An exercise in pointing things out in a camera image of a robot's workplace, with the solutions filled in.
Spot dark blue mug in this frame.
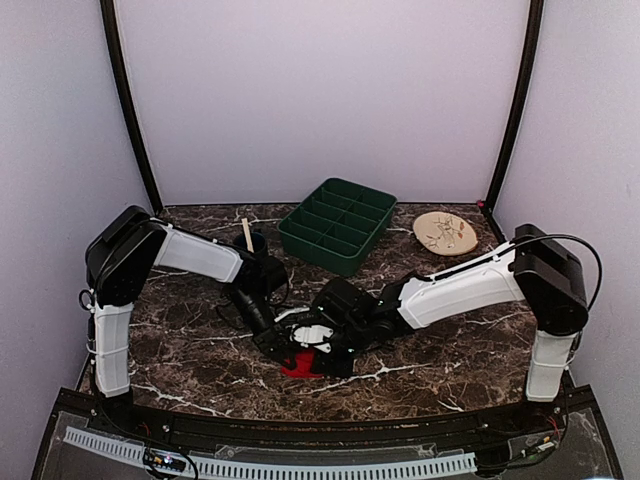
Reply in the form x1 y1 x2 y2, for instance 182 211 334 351
232 231 268 258

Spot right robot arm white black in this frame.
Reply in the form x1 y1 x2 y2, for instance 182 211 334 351
292 224 597 434

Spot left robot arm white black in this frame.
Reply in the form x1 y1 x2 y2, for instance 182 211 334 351
79 205 288 436

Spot beige decorated plate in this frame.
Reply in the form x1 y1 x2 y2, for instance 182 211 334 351
413 211 479 256

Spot green compartment tray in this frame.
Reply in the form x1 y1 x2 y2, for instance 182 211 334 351
278 178 397 277

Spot right black frame post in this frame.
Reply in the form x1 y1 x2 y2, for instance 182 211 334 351
484 0 545 214

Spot white slotted cable duct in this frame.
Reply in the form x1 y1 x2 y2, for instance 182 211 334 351
63 427 477 480

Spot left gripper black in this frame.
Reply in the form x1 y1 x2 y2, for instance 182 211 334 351
227 286 297 370

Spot black front rail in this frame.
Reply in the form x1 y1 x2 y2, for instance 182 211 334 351
105 400 527 449

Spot wooden stick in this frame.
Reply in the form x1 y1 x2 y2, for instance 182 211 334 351
241 217 255 253

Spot black frame post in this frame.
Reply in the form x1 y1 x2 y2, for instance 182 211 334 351
484 0 545 214
99 0 164 213

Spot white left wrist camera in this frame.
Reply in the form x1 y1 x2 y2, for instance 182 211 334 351
274 307 310 323

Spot red santa sock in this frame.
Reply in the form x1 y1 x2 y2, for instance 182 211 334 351
281 349 323 379

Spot left black frame post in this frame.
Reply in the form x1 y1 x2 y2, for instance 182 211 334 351
99 0 164 213

